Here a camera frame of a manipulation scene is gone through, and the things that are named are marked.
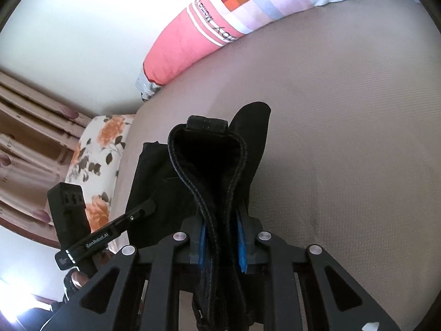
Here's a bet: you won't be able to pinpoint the pink striped bolster pillow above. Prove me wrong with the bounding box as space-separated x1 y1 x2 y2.
135 0 422 103

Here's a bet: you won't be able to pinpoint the beige patterned curtain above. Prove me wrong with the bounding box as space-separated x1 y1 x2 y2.
1 72 90 247

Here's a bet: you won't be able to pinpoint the person's left hand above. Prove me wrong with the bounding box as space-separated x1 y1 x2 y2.
63 250 114 301

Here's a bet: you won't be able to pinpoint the floral orange rose pillow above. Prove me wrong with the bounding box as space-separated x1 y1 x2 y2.
65 114 135 232

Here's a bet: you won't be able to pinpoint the beige textured bed mattress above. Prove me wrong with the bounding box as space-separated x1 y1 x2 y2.
111 0 440 330

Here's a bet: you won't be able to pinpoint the black denim pants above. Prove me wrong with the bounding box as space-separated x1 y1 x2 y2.
126 102 271 330

